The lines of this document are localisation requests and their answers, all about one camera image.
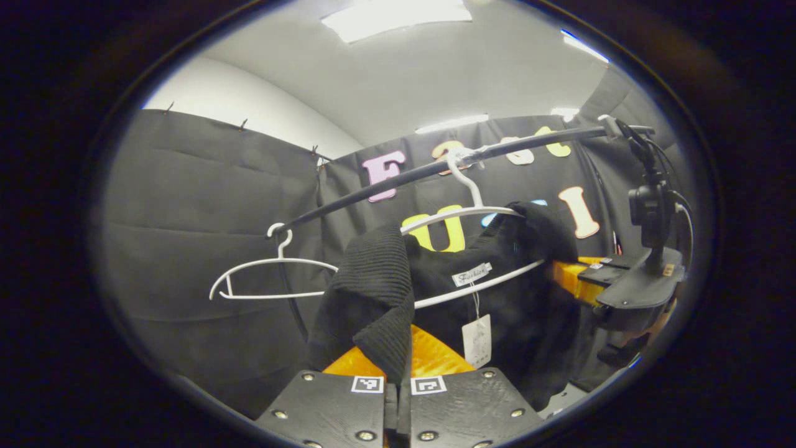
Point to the white plastic hanger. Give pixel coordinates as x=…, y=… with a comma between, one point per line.
x=471, y=186
x=273, y=295

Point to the black clothes rack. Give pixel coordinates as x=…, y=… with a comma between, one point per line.
x=373, y=185

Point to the black backdrop cloth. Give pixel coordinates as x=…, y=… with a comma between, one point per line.
x=205, y=218

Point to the black knit cardigan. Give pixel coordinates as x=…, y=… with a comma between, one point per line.
x=528, y=336

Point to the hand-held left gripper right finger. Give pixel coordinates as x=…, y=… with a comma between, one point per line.
x=466, y=404

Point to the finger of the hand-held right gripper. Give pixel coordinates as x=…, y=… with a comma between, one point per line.
x=612, y=261
x=572, y=280

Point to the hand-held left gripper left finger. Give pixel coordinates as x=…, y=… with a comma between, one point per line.
x=329, y=404

